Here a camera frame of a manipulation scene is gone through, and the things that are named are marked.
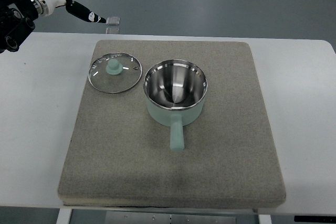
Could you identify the metal table frame bar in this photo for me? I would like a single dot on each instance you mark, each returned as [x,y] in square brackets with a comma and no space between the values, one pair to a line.
[144,217]

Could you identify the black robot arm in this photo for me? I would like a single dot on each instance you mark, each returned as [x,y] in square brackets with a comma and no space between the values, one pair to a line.
[17,21]

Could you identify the glass lid green knob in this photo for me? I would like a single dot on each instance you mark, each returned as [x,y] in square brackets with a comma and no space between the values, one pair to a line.
[115,73]

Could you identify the mint green saucepan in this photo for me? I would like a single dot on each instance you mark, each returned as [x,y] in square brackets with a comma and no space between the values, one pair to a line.
[175,92]

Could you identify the black control panel strip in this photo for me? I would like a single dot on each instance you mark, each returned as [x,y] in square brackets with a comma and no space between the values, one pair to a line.
[315,219]

